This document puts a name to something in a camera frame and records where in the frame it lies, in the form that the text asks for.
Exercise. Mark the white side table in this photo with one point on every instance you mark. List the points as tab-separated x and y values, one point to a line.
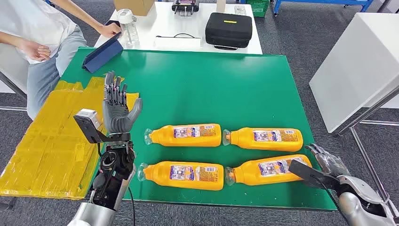
358	68

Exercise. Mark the person's left forearm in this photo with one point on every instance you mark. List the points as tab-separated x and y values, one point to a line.
78	14

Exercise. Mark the person's right hand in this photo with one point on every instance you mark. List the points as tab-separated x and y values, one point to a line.
35	51

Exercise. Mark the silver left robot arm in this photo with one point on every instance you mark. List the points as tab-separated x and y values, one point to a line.
112	177

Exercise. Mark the green plastic crate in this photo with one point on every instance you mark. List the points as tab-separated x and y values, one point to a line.
258	9

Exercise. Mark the green table mat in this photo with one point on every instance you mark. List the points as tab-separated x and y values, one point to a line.
202	87

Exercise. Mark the blue tablet case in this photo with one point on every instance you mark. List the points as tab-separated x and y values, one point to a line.
103	56

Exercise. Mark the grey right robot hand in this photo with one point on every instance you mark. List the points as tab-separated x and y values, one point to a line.
330	163

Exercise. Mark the white seat with metal legs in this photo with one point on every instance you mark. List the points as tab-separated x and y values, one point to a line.
12	71

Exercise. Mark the clear water bottle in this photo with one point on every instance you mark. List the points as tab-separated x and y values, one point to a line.
131	31

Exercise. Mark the black controller device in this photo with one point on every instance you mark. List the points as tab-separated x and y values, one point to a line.
185	5

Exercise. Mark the person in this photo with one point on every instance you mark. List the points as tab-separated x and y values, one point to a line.
31	18

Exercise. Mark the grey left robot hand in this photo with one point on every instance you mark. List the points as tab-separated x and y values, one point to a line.
117	115

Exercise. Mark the person's right forearm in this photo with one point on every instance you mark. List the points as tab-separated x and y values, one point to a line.
9	39

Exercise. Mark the orange detergent bottle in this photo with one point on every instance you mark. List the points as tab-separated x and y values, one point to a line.
249	174
187	141
268	146
187	185

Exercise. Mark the black phone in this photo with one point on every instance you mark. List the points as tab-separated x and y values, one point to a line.
112	22

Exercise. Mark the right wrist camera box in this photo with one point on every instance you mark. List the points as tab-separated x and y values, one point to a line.
305	174

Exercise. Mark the person's left hand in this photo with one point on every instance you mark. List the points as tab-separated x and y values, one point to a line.
109	30

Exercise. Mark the person's hand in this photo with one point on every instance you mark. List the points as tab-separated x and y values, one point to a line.
35	51
109	30

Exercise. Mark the brown cardboard box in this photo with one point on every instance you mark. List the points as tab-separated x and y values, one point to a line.
134	6

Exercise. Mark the yellow taped cardboard sheet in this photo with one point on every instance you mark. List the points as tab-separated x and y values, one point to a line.
46	149

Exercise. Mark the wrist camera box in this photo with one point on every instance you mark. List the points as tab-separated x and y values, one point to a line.
88	120
305	174

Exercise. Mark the black carrying case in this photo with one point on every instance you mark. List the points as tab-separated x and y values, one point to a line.
227	31

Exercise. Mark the beige wooden block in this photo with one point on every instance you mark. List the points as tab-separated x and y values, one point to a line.
221	5

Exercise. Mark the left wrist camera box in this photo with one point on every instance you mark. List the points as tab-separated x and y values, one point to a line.
88	120

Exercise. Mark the blue metal rack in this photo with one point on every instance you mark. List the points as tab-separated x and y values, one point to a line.
311	1

